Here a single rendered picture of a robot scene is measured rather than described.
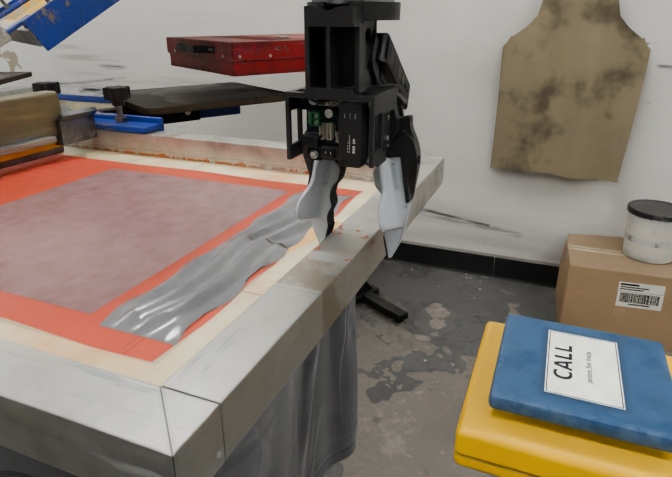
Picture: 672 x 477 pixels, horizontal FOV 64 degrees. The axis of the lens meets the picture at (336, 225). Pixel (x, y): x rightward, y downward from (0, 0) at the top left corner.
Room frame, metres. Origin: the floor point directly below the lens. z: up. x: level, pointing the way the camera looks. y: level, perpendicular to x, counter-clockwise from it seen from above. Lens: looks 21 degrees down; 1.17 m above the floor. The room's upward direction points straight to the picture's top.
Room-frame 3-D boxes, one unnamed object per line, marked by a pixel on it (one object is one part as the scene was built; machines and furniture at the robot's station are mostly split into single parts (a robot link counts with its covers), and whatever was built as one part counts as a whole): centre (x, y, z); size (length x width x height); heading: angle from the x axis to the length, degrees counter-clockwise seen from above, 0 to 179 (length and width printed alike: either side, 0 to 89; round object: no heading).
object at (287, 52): (1.87, 0.18, 1.06); 0.61 x 0.46 x 0.12; 128
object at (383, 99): (0.44, -0.01, 1.12); 0.09 x 0.08 x 0.12; 158
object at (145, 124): (0.95, 0.44, 0.97); 0.30 x 0.05 x 0.07; 68
